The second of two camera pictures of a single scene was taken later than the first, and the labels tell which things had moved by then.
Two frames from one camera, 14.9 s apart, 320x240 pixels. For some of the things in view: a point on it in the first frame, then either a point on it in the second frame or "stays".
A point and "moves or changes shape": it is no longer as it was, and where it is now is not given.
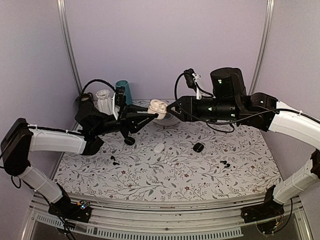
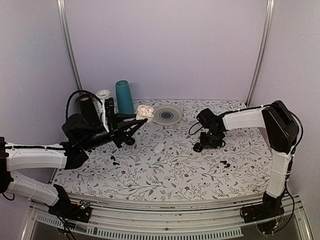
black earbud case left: [129, 140] stays
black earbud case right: [198, 147] stays
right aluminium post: [265, 33] stays
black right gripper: [187, 104] -> [203, 141]
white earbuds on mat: [172, 165] stays
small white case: [157, 106] moves or changes shape
